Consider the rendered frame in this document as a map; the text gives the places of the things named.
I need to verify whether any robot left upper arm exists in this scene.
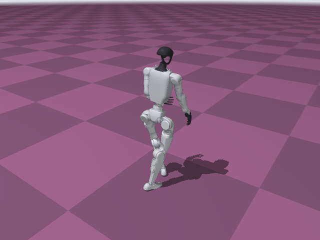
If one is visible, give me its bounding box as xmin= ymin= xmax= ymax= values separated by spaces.
xmin=143 ymin=67 xmax=152 ymax=96

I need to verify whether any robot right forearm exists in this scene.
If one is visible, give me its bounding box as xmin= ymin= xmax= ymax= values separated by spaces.
xmin=179 ymin=94 xmax=190 ymax=115

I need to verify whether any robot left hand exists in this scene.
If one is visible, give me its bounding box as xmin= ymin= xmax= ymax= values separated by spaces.
xmin=164 ymin=96 xmax=174 ymax=105

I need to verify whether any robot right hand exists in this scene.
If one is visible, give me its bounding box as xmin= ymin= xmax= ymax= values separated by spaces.
xmin=185 ymin=112 xmax=192 ymax=126

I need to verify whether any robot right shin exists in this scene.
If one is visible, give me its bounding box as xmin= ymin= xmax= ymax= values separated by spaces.
xmin=148 ymin=152 xmax=166 ymax=185

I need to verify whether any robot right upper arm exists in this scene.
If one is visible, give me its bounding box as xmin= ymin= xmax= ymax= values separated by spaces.
xmin=169 ymin=73 xmax=185 ymax=102

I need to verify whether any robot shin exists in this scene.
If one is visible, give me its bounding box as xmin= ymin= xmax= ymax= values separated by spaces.
xmin=148 ymin=152 xmax=166 ymax=185
xmin=151 ymin=139 xmax=165 ymax=169

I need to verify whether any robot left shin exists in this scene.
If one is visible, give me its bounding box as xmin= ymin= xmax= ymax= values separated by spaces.
xmin=151 ymin=139 xmax=165 ymax=169

